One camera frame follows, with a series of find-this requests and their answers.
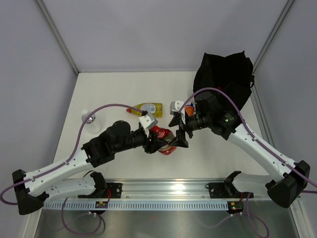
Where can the orange blue cologne bottle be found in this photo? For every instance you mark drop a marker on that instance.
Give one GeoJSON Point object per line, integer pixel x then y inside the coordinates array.
{"type": "Point", "coordinates": [189, 109]}

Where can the black canvas bag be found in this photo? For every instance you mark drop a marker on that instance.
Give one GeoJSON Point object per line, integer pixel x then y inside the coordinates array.
{"type": "Point", "coordinates": [234, 73]}

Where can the white slotted cable duct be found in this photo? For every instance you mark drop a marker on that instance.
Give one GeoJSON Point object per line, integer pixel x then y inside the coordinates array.
{"type": "Point", "coordinates": [139, 205]}

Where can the aluminium frame post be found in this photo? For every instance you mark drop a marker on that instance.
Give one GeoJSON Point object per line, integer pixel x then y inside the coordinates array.
{"type": "Point", "coordinates": [48, 19]}
{"type": "Point", "coordinates": [275, 29]}

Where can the small clear silver bottle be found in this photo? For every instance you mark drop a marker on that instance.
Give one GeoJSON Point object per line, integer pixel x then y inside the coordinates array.
{"type": "Point", "coordinates": [92, 124]}

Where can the aluminium mounting rail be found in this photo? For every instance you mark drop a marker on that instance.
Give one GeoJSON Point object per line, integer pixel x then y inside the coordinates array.
{"type": "Point", "coordinates": [138, 189]}

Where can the right aluminium frame post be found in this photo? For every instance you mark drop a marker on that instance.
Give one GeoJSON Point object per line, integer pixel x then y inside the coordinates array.
{"type": "Point", "coordinates": [275, 29]}

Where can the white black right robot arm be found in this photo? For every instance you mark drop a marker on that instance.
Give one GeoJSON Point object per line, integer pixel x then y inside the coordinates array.
{"type": "Point", "coordinates": [286, 178]}

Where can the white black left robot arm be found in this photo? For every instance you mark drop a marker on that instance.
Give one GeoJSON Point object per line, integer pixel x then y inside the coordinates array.
{"type": "Point", "coordinates": [36, 188]}

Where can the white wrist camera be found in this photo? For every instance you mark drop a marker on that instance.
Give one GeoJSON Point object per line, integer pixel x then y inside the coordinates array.
{"type": "Point", "coordinates": [147, 122]}
{"type": "Point", "coordinates": [177, 106]}

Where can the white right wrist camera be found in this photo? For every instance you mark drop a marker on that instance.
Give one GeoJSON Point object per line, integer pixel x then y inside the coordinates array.
{"type": "Point", "coordinates": [177, 106]}

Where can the yellow dish soap bottle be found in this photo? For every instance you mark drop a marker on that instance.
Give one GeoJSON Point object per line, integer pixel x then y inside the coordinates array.
{"type": "Point", "coordinates": [154, 108]}

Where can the left aluminium frame post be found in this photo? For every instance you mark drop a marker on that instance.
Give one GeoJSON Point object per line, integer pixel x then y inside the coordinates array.
{"type": "Point", "coordinates": [48, 19]}

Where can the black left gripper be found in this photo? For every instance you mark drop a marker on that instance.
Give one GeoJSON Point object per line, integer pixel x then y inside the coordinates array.
{"type": "Point", "coordinates": [153, 145]}

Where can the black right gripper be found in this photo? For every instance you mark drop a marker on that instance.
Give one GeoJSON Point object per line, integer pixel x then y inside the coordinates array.
{"type": "Point", "coordinates": [180, 140]}

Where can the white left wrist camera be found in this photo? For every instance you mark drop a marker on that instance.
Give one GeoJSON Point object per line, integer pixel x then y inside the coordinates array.
{"type": "Point", "coordinates": [147, 122]}

